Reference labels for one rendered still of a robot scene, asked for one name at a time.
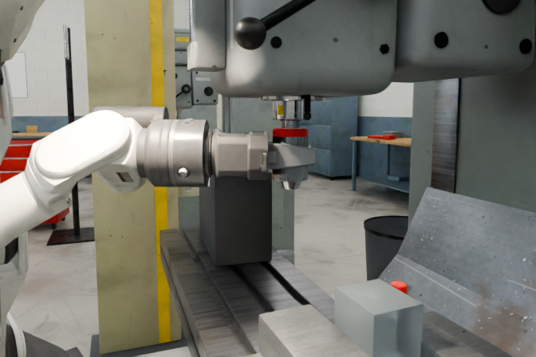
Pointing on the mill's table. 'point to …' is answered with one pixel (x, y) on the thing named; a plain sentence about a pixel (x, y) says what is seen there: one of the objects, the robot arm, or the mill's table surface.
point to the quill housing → (306, 31)
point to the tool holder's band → (290, 132)
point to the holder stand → (237, 219)
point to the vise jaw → (303, 335)
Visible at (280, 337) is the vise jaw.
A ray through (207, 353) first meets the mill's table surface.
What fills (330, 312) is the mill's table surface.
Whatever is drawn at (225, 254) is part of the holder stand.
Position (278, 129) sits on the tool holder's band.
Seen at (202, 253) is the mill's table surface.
